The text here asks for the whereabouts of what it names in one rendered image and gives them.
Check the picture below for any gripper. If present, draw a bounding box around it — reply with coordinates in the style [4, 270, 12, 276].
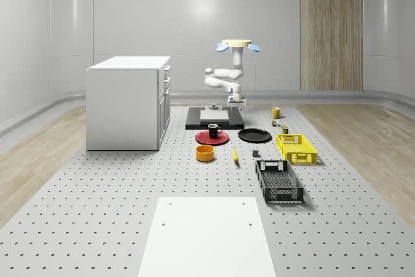
[226, 95, 248, 110]

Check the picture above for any black mug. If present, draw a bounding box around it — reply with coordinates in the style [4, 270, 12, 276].
[207, 123, 224, 139]

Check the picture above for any black plate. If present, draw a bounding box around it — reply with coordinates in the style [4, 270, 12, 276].
[237, 128, 273, 144]

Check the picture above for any black stove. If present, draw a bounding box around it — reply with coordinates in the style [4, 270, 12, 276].
[185, 104, 245, 130]

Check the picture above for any red plate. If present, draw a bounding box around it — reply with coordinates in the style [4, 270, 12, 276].
[195, 129, 231, 146]

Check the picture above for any yellow bowl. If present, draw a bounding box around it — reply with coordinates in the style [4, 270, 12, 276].
[195, 144, 216, 163]

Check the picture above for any yellow basket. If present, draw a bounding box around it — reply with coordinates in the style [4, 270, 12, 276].
[276, 133, 318, 165]

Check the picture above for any dark grey basket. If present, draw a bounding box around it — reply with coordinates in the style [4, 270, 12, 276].
[254, 159, 305, 205]

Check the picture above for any white cabinet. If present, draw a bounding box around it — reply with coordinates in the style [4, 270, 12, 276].
[86, 55, 172, 152]

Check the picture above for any white board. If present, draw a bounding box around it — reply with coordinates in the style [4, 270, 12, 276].
[137, 196, 278, 277]

